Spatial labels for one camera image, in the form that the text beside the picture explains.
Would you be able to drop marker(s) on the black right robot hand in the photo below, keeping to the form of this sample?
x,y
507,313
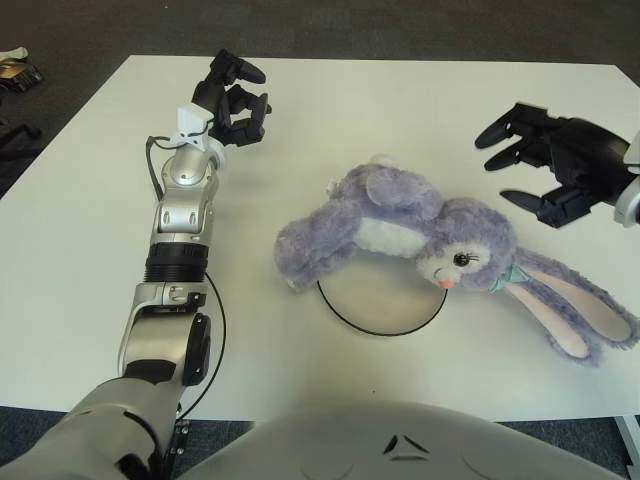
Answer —
x,y
575,155

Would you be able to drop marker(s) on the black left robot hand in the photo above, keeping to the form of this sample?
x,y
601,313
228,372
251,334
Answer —
x,y
232,107

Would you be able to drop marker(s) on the purple plush bunny doll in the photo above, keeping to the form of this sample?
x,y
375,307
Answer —
x,y
400,230

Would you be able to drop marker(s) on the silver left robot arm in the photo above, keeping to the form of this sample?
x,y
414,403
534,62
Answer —
x,y
175,240

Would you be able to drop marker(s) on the white plate with black rim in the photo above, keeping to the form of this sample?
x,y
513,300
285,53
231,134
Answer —
x,y
380,310

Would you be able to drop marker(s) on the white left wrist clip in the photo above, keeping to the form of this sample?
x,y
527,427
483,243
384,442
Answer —
x,y
192,127

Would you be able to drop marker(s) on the black yellow box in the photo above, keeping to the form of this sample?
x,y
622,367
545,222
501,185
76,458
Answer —
x,y
22,75

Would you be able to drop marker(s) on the black floor stand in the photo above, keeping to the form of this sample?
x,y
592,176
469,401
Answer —
x,y
20,135

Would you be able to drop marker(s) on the white crumpled object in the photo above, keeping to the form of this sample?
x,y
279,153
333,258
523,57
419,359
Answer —
x,y
14,52

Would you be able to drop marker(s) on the white table leg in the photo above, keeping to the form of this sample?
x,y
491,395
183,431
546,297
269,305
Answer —
x,y
631,430

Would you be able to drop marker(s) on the grey robot torso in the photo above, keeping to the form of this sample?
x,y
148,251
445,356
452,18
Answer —
x,y
350,445

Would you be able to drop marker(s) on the black under-table bracket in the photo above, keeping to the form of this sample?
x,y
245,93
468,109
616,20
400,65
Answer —
x,y
172,450

